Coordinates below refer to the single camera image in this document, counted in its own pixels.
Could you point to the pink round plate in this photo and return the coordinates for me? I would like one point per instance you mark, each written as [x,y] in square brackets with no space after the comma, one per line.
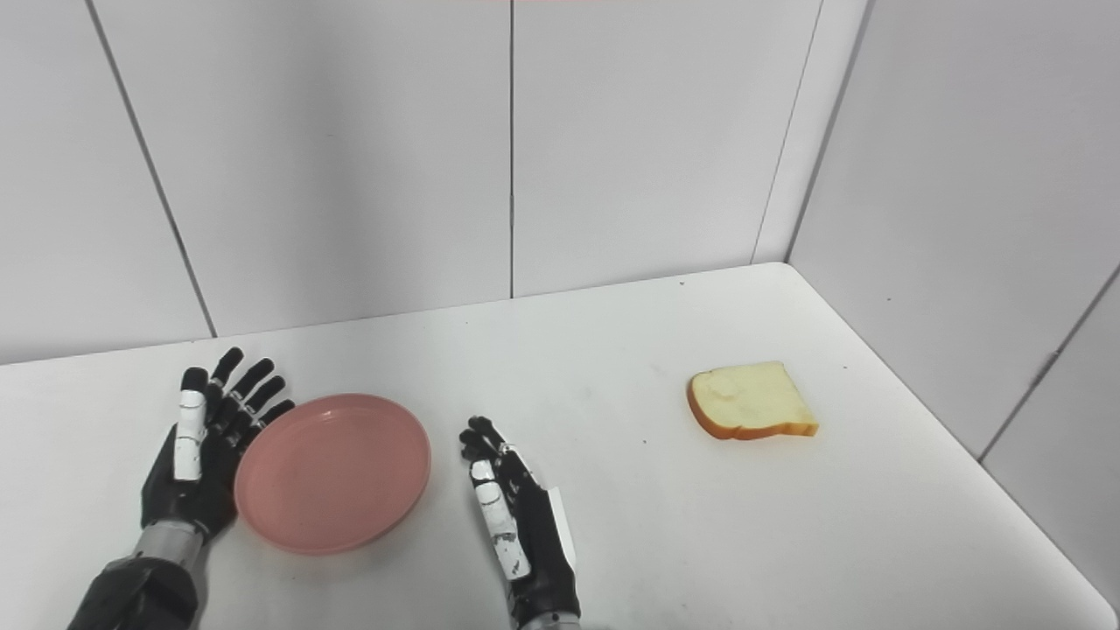
[332,472]

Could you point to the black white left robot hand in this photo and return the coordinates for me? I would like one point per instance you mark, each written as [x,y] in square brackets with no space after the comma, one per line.
[197,472]

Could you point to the slice of bread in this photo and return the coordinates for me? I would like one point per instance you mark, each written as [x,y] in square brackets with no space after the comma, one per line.
[752,398]

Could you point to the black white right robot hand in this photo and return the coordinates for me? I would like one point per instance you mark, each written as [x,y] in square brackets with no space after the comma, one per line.
[521,525]

